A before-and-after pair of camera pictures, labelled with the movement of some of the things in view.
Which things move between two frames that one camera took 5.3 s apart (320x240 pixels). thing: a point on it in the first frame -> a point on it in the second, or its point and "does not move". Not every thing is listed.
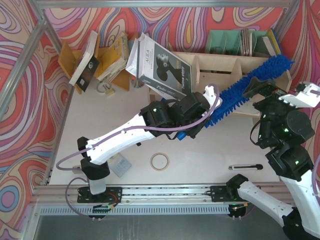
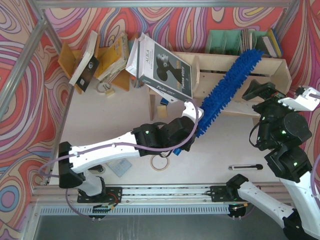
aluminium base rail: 136,195 does not move
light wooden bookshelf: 225,72 does not move
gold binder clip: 109,92 does not move
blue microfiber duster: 233,94 -> 228,84
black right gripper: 264,89 does not move
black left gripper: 200,119 -> 191,132
